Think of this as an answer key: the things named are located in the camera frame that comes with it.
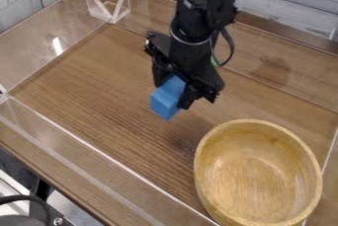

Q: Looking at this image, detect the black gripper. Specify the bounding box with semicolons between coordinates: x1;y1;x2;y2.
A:
144;23;224;110

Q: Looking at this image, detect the blue rectangular block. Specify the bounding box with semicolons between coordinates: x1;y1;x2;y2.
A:
149;76;185;120

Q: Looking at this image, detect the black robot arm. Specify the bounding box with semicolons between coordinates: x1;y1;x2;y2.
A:
145;0;237;110

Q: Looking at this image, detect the brown wooden bowl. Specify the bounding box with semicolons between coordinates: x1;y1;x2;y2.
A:
193;119;323;226

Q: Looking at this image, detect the green and white marker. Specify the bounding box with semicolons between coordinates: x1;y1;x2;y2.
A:
210;56;218;68

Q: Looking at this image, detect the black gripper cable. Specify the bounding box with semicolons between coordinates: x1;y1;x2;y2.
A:
209;27;236;68

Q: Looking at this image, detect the clear acrylic corner bracket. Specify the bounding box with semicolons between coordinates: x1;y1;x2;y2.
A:
85;0;130;25

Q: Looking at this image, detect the black metal base plate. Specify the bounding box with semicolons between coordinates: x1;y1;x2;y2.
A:
29;201;74;226

